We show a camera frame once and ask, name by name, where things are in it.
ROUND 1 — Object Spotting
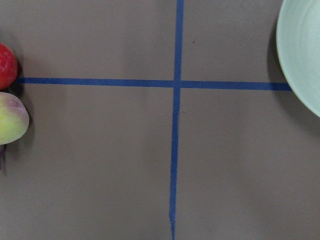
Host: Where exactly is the yellow pink peach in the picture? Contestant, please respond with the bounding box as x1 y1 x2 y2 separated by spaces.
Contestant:
0 92 30 145

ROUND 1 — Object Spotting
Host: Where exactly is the green plate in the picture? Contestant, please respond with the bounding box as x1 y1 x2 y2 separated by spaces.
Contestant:
276 0 320 116

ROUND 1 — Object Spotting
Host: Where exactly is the purple eggplant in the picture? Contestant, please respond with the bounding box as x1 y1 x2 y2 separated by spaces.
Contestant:
0 144 7 171

